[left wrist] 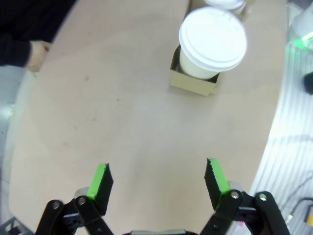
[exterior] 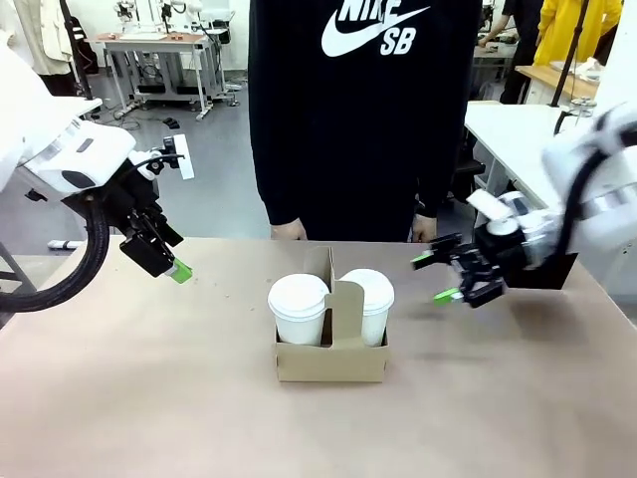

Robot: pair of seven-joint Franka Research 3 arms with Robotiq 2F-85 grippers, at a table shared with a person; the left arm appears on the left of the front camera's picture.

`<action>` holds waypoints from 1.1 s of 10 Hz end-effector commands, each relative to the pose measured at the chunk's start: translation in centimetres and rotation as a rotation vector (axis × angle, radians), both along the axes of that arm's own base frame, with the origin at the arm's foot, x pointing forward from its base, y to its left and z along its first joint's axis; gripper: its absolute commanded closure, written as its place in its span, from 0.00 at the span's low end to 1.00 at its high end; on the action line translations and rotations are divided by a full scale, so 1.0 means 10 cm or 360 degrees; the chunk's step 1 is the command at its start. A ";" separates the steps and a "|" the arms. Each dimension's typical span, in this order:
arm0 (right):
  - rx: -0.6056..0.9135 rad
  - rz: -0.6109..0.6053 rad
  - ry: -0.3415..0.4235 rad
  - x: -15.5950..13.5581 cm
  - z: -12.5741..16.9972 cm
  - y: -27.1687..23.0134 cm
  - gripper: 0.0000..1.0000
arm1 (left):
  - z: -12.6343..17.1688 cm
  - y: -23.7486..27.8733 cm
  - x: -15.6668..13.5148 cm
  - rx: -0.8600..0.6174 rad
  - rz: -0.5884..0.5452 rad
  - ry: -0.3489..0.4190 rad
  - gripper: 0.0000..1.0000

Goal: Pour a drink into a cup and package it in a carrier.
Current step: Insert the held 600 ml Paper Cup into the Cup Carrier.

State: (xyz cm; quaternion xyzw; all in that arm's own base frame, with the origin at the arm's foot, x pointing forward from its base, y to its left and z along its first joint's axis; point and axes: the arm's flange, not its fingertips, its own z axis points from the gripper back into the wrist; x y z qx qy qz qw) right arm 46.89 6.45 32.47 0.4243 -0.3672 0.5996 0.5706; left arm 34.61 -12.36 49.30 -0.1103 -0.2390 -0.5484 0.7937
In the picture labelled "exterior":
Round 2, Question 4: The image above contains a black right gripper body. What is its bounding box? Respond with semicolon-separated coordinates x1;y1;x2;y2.
465;227;529;291

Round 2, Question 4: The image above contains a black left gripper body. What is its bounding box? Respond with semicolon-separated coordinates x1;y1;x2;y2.
94;158;168;240

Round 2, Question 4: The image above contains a white plastic cup lid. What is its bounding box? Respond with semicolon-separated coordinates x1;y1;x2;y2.
340;268;396;306
267;272;330;318

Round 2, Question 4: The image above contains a brown cardboard cup carrier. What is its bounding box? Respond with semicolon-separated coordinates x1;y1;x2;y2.
272;245;390;383

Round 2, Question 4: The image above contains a person's left hand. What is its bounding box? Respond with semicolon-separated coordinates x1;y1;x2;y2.
411;213;440;244

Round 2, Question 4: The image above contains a person's right hand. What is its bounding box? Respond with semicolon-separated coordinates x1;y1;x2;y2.
271;218;308;242

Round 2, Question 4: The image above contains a black lid holder box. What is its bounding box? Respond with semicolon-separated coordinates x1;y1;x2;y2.
505;251;579;291

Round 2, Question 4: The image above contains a black office chair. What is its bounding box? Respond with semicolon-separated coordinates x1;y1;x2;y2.
450;128;487;205

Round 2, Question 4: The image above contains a small white side table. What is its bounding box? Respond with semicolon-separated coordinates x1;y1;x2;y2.
74;98;105;120

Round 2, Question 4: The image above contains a large white side table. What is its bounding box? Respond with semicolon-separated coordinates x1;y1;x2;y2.
462;101;637;295

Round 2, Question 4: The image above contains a grey background workbench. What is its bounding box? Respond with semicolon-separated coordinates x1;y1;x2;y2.
85;30;235;122

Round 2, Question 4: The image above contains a black hoodie torso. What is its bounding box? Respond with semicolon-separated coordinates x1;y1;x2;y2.
247;0;483;244

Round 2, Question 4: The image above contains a black tripod pole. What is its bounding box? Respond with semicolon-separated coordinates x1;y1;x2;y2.
548;0;591;110
58;0;96;101

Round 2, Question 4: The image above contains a wooden top table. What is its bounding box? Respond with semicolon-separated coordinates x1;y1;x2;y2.
515;63;601;104

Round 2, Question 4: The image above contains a grey table with robots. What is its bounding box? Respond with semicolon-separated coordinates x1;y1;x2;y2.
472;44;519;76

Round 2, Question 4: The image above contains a person in black clothes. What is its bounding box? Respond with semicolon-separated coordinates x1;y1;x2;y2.
480;0;546;106

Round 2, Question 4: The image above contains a person in yellow jacket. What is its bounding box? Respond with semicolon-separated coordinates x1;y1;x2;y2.
532;0;623;69

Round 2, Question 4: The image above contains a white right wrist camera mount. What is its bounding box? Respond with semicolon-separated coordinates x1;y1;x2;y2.
466;188;524;236

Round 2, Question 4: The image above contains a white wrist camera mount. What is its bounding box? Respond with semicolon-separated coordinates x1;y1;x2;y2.
466;188;524;236
133;133;196;181

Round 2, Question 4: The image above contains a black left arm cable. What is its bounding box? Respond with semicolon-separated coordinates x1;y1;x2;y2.
0;196;110;314

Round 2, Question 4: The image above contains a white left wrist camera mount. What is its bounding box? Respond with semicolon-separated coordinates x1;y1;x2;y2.
133;133;196;181

